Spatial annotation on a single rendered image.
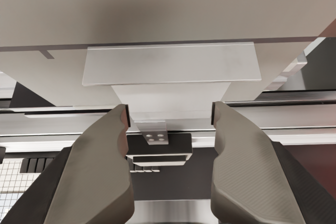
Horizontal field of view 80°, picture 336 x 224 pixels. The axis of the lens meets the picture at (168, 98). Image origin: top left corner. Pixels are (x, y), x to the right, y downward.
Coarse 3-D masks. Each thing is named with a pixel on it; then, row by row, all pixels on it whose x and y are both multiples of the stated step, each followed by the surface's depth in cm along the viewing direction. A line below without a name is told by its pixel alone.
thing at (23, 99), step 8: (16, 88) 20; (24, 88) 20; (16, 96) 19; (24, 96) 19; (32, 96) 19; (40, 96) 19; (16, 104) 19; (24, 104) 19; (32, 104) 19; (40, 104) 19; (48, 104) 19; (32, 112) 21; (40, 112) 21; (48, 112) 21; (56, 112) 21; (64, 112) 21; (72, 112) 21; (80, 112) 21; (88, 112) 21; (96, 112) 21; (104, 112) 21
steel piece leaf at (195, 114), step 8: (136, 112) 20; (144, 112) 20; (152, 112) 20; (160, 112) 20; (168, 112) 20; (176, 112) 20; (184, 112) 20; (192, 112) 20; (200, 112) 20; (208, 112) 20
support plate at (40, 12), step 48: (0, 0) 8; (48, 0) 8; (96, 0) 8; (144, 0) 8; (192, 0) 8; (240, 0) 8; (288, 0) 8; (288, 48) 11; (48, 96) 16; (96, 96) 17; (240, 96) 17
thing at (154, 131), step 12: (144, 120) 22; (156, 120) 22; (144, 132) 27; (156, 132) 27; (132, 144) 36; (144, 144) 36; (156, 144) 36; (168, 144) 36; (180, 144) 36; (132, 156) 37; (144, 156) 36; (156, 156) 36; (168, 156) 36; (180, 156) 36
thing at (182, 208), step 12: (144, 204) 17; (156, 204) 17; (168, 204) 17; (180, 204) 17; (192, 204) 17; (204, 204) 17; (132, 216) 16; (144, 216) 16; (156, 216) 16; (168, 216) 16; (180, 216) 16; (192, 216) 16; (204, 216) 16
